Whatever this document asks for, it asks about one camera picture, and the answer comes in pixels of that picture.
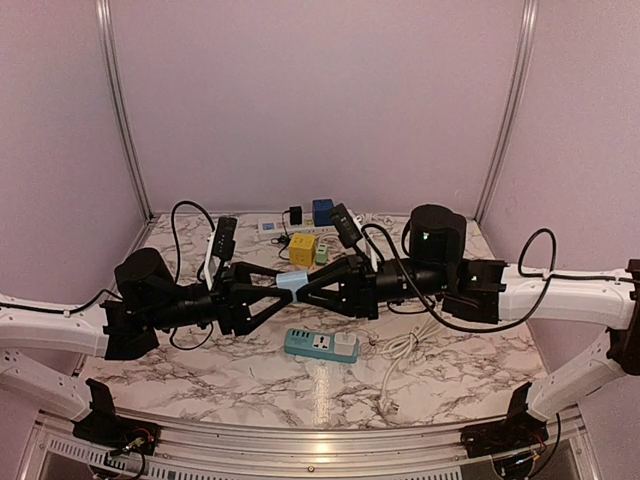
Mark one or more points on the white multicolour power strip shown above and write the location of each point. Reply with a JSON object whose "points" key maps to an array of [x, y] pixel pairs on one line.
{"points": [[270, 227]]}

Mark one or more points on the teal power strip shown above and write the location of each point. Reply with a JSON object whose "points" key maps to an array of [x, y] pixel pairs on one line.
{"points": [[316, 345]]}

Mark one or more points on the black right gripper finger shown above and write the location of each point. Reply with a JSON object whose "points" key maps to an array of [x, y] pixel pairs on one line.
{"points": [[335, 272], [332, 300]]}

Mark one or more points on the left aluminium frame post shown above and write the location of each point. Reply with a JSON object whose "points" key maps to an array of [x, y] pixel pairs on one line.
{"points": [[109, 49]]}

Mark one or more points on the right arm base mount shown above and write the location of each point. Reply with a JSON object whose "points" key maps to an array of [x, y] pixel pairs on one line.
{"points": [[518, 429]]}

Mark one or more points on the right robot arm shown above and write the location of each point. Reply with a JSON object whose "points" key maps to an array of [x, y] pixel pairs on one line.
{"points": [[490, 296]]}

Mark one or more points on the green cube plug adapter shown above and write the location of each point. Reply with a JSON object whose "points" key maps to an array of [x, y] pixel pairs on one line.
{"points": [[321, 254]]}

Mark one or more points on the yellow cube power socket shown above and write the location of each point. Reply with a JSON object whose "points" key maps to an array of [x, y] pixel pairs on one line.
{"points": [[302, 249]]}

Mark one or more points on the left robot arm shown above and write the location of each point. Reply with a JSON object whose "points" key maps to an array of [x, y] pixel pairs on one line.
{"points": [[123, 325]]}

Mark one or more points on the light blue USB charger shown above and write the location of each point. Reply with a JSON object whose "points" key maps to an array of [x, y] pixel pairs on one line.
{"points": [[292, 281]]}

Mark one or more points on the right aluminium frame post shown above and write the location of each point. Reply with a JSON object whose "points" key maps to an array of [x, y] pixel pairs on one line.
{"points": [[515, 93]]}

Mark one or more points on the aluminium frame post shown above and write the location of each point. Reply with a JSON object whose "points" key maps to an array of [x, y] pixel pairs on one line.
{"points": [[515, 93], [109, 49]]}

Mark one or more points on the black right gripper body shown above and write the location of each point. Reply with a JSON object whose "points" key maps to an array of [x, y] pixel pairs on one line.
{"points": [[366, 277]]}

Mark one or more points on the blue cube power socket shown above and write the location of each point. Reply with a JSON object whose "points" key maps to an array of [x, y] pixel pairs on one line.
{"points": [[321, 212]]}

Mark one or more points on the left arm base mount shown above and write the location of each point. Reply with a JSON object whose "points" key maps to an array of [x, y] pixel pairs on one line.
{"points": [[103, 426]]}

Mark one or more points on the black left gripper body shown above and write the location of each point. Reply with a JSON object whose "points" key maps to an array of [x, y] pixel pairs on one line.
{"points": [[222, 304]]}

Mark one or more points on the white USB charger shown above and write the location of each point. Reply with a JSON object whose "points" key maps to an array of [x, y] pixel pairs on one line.
{"points": [[345, 343]]}

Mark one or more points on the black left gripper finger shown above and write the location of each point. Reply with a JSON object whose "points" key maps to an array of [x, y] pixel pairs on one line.
{"points": [[252, 306], [244, 270]]}

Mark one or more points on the aluminium front rail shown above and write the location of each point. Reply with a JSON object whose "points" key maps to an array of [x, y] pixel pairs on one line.
{"points": [[189, 449]]}

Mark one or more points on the black power adapter with cable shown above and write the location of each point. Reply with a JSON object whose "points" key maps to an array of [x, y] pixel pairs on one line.
{"points": [[291, 217]]}

